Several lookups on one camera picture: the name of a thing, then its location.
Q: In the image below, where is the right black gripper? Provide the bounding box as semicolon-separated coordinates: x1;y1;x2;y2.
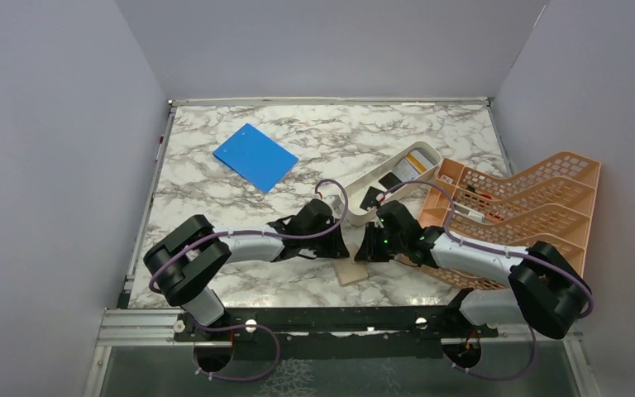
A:
354;221;405;262

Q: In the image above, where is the beige card holder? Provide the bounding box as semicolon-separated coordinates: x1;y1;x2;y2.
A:
332;243;369;286

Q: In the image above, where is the stack of cards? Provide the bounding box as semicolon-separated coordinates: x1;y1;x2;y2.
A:
392;149;436;182

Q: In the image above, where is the white oblong tray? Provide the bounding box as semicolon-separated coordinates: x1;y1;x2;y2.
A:
345;141;443;226

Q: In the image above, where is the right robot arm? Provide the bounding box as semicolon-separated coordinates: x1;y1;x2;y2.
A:
355;201;594;339

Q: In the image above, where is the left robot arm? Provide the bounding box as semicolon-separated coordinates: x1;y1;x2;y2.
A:
143;199;350;340

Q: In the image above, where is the black card in tray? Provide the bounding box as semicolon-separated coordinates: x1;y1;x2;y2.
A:
378;172;402;189
359;186;384;211

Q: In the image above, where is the blue plastic board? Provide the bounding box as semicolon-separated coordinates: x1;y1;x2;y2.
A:
213;124;298;194

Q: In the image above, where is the orange plastic file rack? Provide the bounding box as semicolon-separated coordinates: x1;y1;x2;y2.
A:
418;151;601;274

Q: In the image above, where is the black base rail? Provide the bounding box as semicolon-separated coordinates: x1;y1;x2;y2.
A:
173;305;499;361

